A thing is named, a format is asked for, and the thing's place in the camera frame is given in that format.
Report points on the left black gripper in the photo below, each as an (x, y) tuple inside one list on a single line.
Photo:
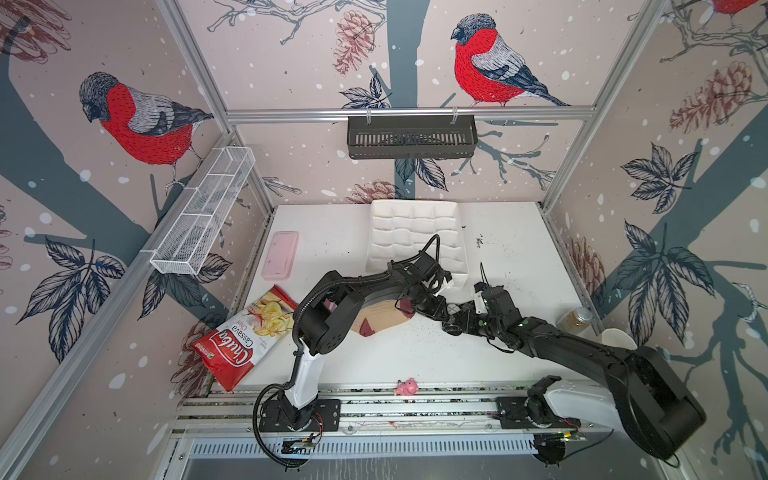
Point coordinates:
[(437, 310)]

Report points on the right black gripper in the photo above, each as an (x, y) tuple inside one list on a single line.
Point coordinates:
[(471, 318)]

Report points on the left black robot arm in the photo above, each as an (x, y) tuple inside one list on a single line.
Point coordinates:
[(326, 315)]

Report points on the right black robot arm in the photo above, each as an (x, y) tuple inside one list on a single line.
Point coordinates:
[(654, 407)]

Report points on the white compartment organizer tray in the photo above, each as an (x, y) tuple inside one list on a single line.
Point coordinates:
[(400, 228)]

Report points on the beige maroon striped sock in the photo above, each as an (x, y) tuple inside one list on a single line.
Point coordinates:
[(381, 316)]

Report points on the amber jar with lid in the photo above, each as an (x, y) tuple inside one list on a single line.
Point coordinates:
[(576, 321)]

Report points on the small pink toy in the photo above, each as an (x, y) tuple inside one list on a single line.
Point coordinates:
[(406, 388)]

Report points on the white paper cup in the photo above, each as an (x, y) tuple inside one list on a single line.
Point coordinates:
[(617, 338)]

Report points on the pink rectangular case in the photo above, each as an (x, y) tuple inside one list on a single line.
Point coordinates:
[(280, 256)]

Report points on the horizontal aluminium back bar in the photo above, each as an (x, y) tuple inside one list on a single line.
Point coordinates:
[(554, 113)]

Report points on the red snack chip bag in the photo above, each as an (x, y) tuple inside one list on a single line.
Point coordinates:
[(235, 347)]

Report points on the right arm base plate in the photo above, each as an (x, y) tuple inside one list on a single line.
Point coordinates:
[(532, 410)]

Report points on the aluminium front rail frame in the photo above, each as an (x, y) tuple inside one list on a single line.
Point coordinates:
[(438, 408)]

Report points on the black hanging wall basket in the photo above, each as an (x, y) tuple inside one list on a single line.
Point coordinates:
[(412, 137)]

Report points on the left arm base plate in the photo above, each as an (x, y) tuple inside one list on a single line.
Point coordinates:
[(279, 416)]

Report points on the white wire mesh shelf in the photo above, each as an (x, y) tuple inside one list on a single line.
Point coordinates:
[(190, 239)]

